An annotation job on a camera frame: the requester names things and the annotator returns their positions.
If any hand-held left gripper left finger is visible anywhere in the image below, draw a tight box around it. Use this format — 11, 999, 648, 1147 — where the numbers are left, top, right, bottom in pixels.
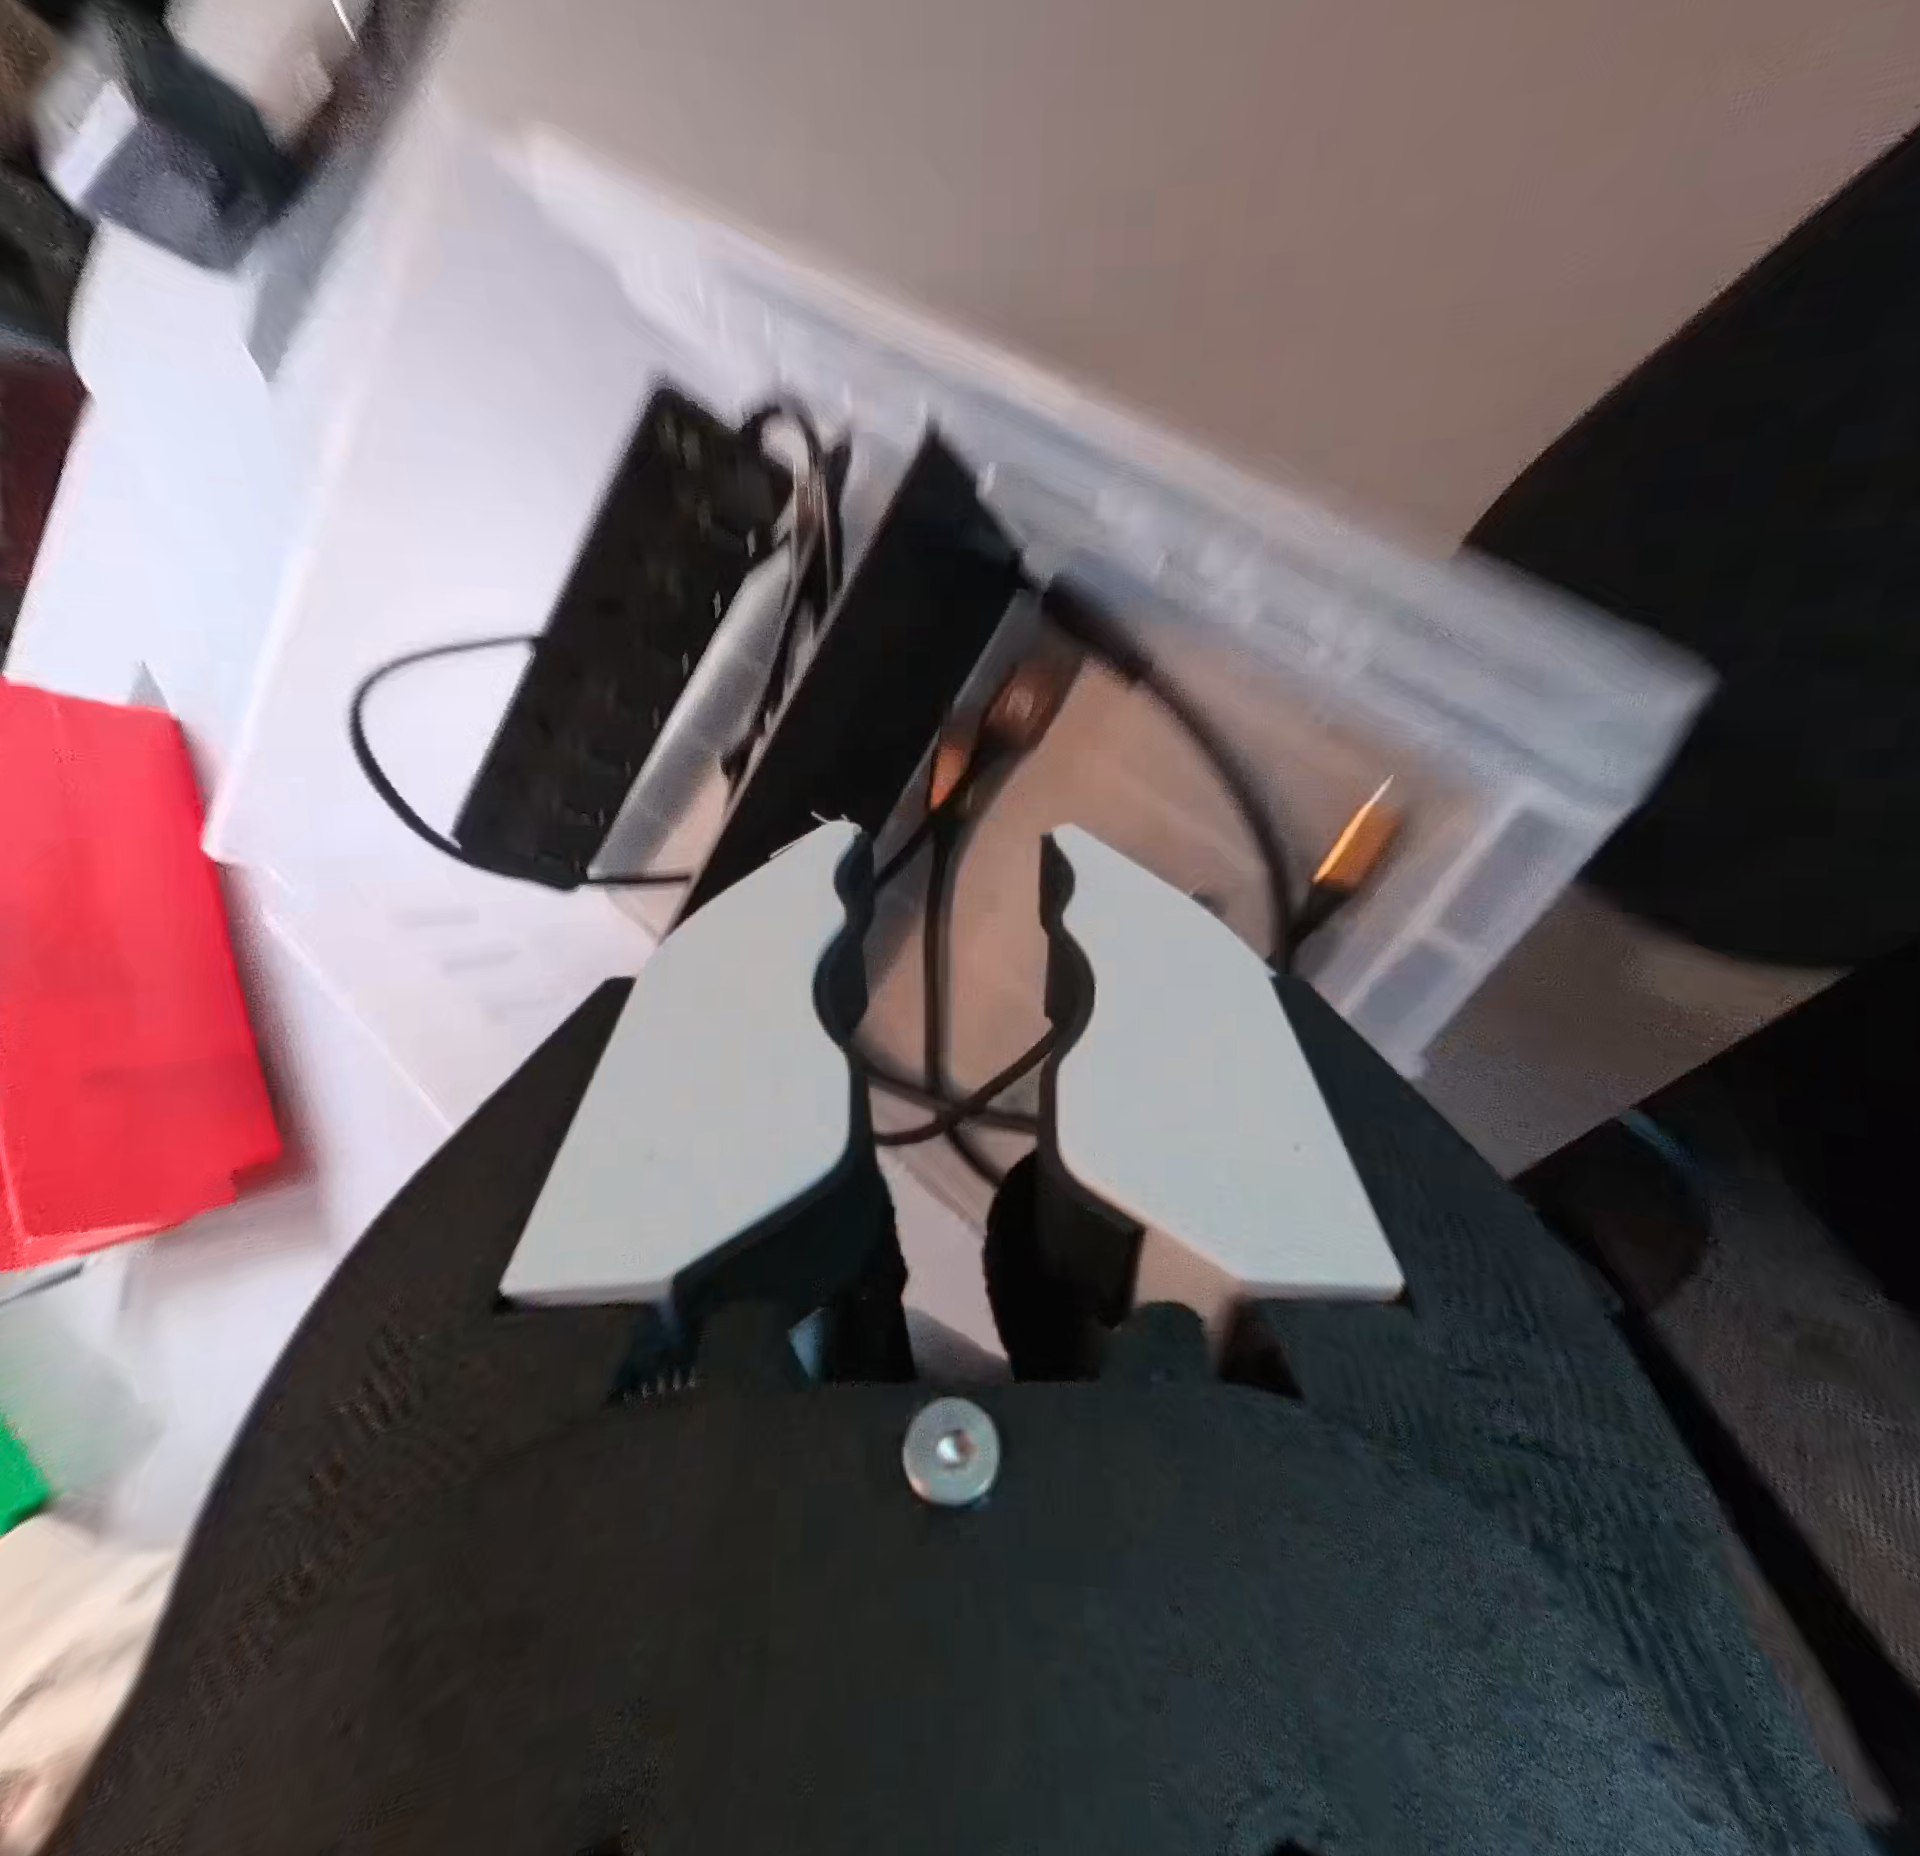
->
498, 821, 874, 1309

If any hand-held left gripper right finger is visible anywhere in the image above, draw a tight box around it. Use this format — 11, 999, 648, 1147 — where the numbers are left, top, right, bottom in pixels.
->
1035, 823, 1412, 1305

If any black hub attached cable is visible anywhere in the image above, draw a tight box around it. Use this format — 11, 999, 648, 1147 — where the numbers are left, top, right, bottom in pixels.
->
350, 637, 589, 886

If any clear plastic bin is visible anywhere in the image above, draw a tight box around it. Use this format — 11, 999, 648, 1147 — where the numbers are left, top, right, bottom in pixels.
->
202, 123, 1722, 1095

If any black USB hub with switches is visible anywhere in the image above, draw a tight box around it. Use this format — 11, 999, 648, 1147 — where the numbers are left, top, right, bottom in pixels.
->
451, 380, 799, 892

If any red plastic bin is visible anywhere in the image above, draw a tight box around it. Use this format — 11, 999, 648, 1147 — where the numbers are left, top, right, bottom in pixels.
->
0, 677, 290, 1276

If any person's black printed shirt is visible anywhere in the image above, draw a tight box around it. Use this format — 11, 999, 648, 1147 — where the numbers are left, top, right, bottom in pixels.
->
1459, 127, 1920, 976

